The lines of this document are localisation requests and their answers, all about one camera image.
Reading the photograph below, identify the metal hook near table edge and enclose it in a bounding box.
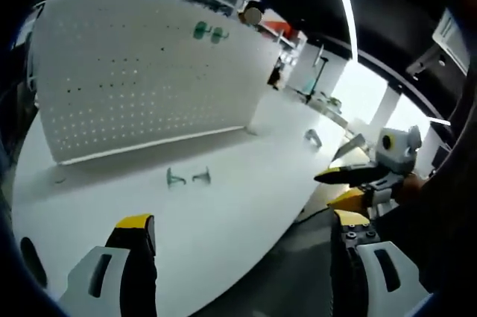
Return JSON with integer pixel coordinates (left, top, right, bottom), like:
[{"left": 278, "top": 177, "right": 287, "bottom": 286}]
[{"left": 304, "top": 128, "right": 323, "bottom": 148}]

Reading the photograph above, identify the teal kick scooter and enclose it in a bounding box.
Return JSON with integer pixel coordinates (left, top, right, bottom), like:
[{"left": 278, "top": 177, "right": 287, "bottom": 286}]
[{"left": 290, "top": 57, "right": 329, "bottom": 104}]

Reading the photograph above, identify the black computer mouse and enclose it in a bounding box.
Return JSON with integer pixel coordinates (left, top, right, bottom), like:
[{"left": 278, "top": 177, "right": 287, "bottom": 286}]
[{"left": 19, "top": 236, "right": 48, "bottom": 289}]

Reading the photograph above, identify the white perforated mounting plate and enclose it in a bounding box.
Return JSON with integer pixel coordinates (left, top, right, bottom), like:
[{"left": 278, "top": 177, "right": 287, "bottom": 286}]
[{"left": 31, "top": 0, "right": 282, "bottom": 183}]

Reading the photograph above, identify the white ceiling air conditioner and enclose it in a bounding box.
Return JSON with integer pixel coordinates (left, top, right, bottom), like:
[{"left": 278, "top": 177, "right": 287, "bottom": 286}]
[{"left": 432, "top": 9, "right": 470, "bottom": 75}]

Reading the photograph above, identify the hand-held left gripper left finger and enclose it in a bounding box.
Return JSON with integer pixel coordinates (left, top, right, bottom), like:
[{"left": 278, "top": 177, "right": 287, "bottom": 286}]
[{"left": 55, "top": 213, "right": 159, "bottom": 317}]

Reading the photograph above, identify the person's right hand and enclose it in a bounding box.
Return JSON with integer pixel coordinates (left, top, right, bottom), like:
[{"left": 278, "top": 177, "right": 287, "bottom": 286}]
[{"left": 398, "top": 174, "right": 429, "bottom": 204}]

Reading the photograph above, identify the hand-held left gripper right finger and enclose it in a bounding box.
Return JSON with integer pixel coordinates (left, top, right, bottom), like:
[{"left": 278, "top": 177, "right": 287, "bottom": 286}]
[{"left": 329, "top": 208, "right": 433, "bottom": 317}]

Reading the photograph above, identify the long ceiling light strip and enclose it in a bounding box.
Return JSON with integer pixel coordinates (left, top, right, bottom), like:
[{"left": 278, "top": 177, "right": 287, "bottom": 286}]
[{"left": 323, "top": 0, "right": 361, "bottom": 63}]

